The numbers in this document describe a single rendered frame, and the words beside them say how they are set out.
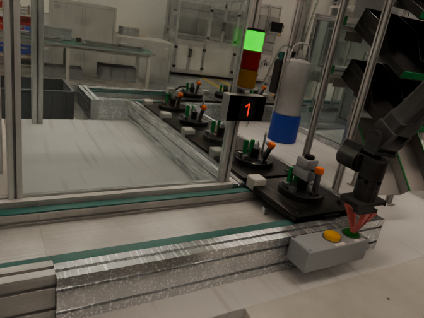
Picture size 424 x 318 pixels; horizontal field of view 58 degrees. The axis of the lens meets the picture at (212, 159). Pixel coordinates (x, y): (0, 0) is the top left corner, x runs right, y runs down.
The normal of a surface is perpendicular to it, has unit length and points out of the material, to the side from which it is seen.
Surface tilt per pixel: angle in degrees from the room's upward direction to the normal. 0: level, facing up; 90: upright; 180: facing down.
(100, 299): 90
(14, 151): 90
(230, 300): 0
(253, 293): 0
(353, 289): 0
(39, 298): 90
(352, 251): 90
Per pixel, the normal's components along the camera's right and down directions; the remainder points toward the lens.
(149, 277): 0.48, 0.36
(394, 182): 0.33, -0.40
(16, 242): 0.15, -0.93
